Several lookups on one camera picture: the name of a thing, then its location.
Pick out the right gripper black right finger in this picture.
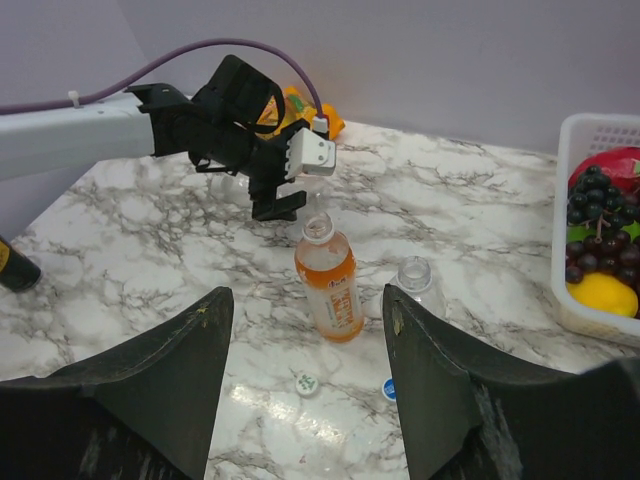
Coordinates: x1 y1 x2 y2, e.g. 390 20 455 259
383 285 639 479

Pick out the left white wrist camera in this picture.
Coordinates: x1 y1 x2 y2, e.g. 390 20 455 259
285 128 337 180

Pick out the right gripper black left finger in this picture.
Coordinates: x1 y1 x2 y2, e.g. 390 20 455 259
1 287 234 479

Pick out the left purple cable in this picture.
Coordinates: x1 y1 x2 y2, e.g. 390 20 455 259
0 38 326 121

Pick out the orange juice bottle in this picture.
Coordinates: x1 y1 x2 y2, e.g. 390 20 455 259
294 212 364 343

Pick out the dark red grape bunch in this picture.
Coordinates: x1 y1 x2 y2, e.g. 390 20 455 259
565 230 639 288

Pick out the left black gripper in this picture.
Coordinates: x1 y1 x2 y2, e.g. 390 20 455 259
234 124 309 221

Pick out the yellow lemon lower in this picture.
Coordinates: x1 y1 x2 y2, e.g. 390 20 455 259
566 273 639 318

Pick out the blue grape bunch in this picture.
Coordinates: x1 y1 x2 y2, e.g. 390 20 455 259
566 166 639 230

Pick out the red apple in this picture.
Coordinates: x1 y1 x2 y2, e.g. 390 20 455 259
568 147 639 192

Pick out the white plastic basket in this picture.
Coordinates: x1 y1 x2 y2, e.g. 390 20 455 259
550 112 640 349

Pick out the clear bottle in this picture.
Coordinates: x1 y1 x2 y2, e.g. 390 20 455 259
209 174 328 221
390 256 446 319

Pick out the black yellow drink can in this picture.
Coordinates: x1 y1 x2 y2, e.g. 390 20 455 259
0 238 42 293

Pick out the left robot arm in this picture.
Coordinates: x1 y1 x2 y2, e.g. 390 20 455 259
1 55 331 221

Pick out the blue white bottle cap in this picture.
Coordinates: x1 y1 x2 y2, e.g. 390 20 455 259
381 377 397 402

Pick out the orange snack bag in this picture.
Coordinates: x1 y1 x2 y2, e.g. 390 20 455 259
256 86 346 142

